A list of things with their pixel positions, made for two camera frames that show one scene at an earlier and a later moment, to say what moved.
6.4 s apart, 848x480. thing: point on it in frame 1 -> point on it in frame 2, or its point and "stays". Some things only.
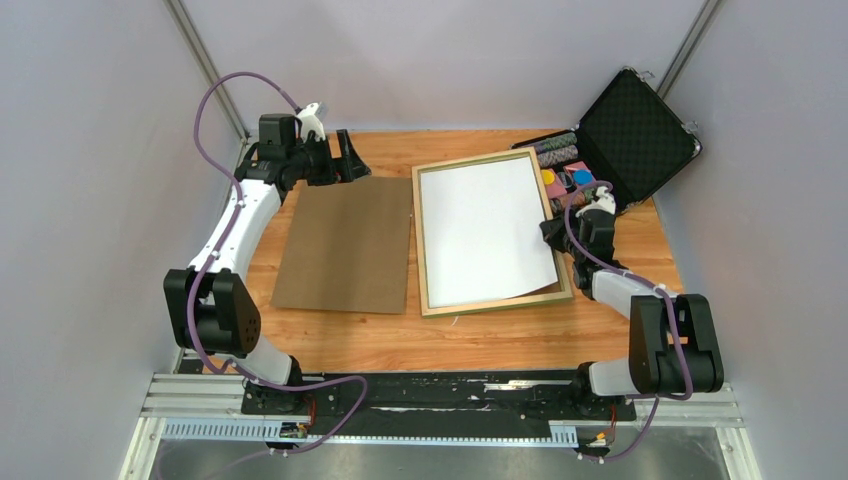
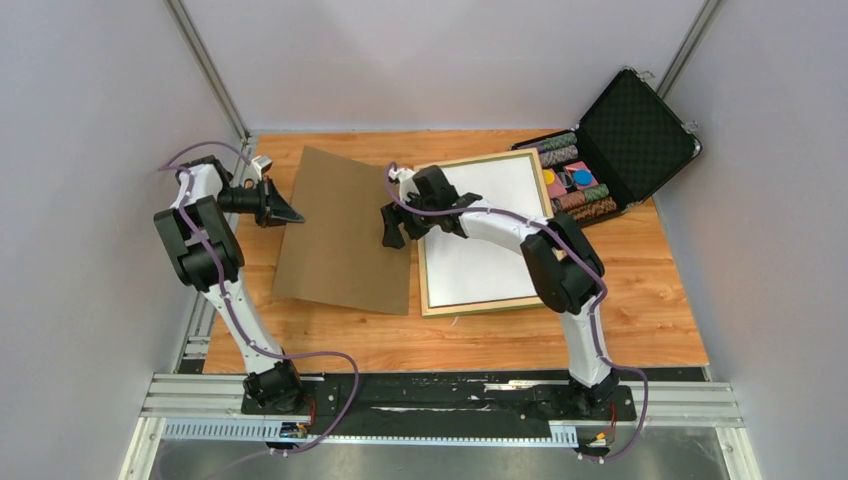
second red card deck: (578, 166) stays
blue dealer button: (583, 177) stays
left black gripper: (351, 166) -> (280, 211)
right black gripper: (551, 230) -> (394, 216)
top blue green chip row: (563, 140) stays
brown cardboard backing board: (348, 247) stays
